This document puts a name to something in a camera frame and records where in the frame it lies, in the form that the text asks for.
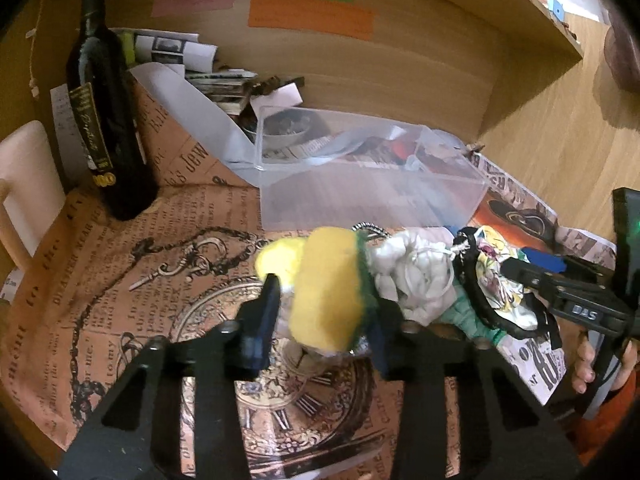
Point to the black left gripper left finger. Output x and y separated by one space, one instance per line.
134 433

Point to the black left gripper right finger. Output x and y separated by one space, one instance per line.
504 432

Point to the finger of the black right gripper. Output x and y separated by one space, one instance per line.
531 276

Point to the teal knitted cloth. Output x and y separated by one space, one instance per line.
462 315

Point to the white drawstring cloth bag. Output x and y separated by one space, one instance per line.
415 269

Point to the yellow green sponge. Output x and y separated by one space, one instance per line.
333 291

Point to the yellow soft ball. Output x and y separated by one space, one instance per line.
282 258

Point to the right hand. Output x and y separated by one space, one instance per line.
583 374

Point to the clear plastic storage box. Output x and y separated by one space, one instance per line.
326 168

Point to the wooden shelf unit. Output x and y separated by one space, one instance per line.
435 62

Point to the white folded card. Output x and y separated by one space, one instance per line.
285 96

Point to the white mug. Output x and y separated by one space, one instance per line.
32 195

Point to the orange paper note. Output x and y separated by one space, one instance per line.
326 16

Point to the clear plastic box lid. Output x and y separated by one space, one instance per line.
204 120

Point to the dark wine bottle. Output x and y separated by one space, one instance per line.
98 88

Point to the stack of newspapers and magazines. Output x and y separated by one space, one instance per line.
232 89

